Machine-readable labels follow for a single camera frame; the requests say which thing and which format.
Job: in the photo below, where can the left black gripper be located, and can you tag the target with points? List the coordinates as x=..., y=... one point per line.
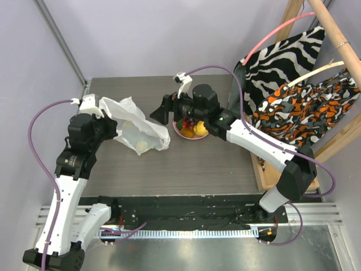
x=110, y=124

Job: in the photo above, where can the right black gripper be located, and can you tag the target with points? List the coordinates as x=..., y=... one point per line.
x=172, y=104

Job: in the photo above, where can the white plastic bag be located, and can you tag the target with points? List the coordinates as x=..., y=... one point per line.
x=133, y=129

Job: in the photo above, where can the yellow lemon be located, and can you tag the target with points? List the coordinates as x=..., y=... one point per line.
x=200, y=129

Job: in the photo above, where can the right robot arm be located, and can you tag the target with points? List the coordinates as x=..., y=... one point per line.
x=297, y=167

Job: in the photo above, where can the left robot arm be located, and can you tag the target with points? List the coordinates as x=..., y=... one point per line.
x=62, y=245

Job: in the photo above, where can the pink plate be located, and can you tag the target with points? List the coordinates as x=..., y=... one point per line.
x=195, y=136

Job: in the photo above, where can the aluminium corner profile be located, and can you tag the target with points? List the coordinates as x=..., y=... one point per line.
x=54, y=29

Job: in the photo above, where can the zebra pattern cloth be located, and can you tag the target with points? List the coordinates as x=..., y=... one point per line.
x=269, y=68

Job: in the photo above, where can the wooden clothes rack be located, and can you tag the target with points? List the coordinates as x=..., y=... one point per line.
x=349, y=57

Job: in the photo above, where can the orange camouflage cloth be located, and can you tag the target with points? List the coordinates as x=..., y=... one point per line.
x=302, y=114

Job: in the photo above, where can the pink hanger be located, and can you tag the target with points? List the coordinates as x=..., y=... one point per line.
x=274, y=31

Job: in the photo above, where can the cream hanger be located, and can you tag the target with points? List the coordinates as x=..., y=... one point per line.
x=314, y=72

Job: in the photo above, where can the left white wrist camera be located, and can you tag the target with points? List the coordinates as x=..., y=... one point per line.
x=89, y=104

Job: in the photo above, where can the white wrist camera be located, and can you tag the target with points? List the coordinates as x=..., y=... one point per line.
x=89, y=104
x=184, y=81

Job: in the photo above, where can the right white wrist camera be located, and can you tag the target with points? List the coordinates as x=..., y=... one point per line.
x=184, y=81

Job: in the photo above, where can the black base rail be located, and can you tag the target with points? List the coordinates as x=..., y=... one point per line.
x=190, y=212

